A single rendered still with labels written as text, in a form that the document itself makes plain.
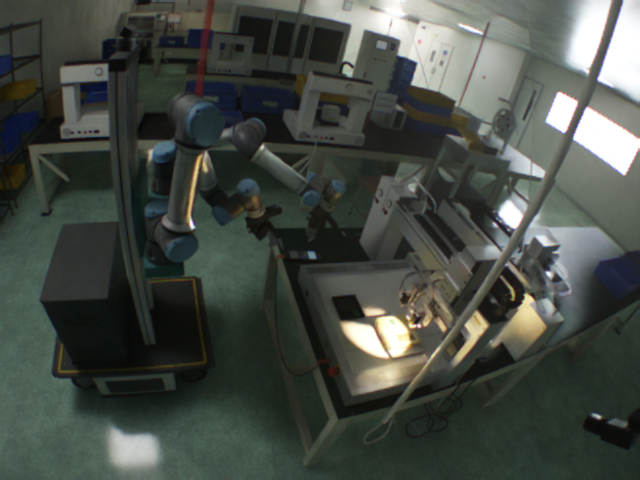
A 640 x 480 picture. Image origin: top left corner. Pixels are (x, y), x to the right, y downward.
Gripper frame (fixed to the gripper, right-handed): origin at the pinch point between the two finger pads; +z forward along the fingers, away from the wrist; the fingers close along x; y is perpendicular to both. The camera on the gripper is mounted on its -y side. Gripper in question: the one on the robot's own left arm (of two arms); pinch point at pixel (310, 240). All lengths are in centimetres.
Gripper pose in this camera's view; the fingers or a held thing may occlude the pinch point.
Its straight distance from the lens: 182.8
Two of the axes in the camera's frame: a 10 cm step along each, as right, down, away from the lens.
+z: -4.5, 7.4, 5.0
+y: -8.7, -2.4, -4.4
